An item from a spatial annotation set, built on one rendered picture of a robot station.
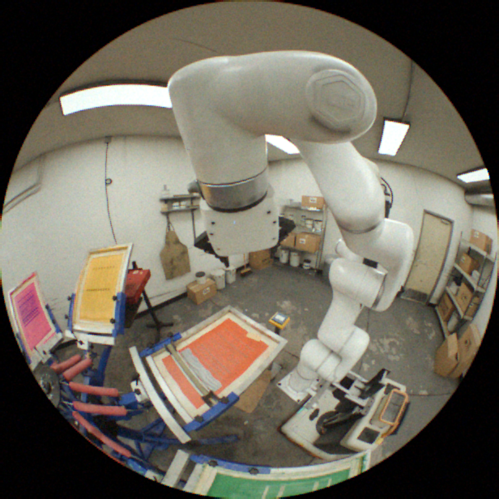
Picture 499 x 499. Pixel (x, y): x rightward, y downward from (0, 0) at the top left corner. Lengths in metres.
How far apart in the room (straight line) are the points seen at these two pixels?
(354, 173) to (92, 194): 2.56
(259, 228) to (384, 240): 0.21
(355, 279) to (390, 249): 0.10
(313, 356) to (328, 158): 0.49
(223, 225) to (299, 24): 1.24
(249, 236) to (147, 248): 2.44
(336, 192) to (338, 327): 0.34
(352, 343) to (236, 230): 0.39
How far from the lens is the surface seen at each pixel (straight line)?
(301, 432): 1.63
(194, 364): 1.04
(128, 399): 1.02
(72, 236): 2.62
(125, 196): 2.49
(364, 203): 0.20
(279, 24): 1.25
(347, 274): 0.34
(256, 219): 0.17
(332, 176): 0.22
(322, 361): 0.50
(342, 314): 0.42
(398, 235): 0.28
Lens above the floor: 1.86
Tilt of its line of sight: 20 degrees down
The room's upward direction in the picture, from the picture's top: straight up
